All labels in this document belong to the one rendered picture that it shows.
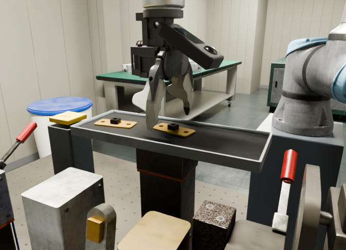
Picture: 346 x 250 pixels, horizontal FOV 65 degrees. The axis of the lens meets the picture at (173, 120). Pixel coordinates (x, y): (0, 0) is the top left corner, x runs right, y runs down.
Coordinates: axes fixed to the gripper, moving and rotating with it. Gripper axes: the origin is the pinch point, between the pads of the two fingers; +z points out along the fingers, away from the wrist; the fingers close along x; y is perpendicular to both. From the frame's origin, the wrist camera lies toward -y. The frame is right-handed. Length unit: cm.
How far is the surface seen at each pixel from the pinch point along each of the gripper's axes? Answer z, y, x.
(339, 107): 96, 9, -452
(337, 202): 2.3, -29.2, 8.0
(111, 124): 1.7, 11.8, 5.2
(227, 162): 2.6, -14.5, 5.6
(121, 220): 48, 34, -15
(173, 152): 2.5, -5.6, 7.3
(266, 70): 74, 197, -664
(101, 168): 48, 72, -37
